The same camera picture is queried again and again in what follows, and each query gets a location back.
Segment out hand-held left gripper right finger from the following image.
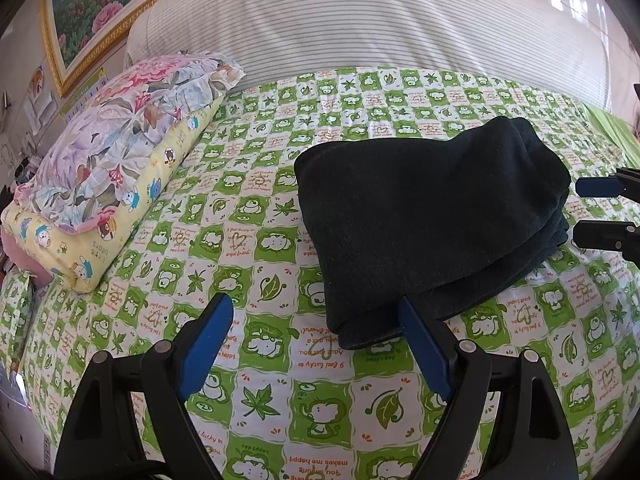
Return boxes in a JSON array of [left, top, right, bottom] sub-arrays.
[[397, 296, 576, 480]]

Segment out plain green cloth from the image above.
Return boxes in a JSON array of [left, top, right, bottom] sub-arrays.
[[582, 102, 640, 167]]

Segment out black pants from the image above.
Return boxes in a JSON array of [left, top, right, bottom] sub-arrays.
[[295, 116, 572, 352]]

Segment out pink pillow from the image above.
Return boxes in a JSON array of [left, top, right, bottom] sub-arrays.
[[0, 224, 54, 287]]

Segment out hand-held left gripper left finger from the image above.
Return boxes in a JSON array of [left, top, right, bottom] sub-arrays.
[[54, 292, 234, 480]]

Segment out yellow cartoon print pillow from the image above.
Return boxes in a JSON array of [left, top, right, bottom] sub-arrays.
[[2, 100, 227, 294]]

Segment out white striped headboard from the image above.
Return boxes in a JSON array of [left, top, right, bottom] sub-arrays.
[[124, 0, 614, 112]]

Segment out wall papers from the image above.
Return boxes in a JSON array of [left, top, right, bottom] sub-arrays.
[[25, 66, 62, 129]]

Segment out green checked printed bedsheet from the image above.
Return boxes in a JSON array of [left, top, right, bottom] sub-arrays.
[[0, 66, 640, 480]]

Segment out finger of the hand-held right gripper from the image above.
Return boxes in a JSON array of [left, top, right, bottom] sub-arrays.
[[572, 220, 640, 261], [575, 167, 640, 199]]

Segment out gold framed flower painting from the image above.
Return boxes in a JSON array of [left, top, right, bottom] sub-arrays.
[[40, 0, 552, 99]]

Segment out green checked pillow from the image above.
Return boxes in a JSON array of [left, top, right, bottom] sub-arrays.
[[0, 267, 37, 377]]

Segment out floral pillow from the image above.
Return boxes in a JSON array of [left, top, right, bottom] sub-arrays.
[[15, 52, 247, 237]]

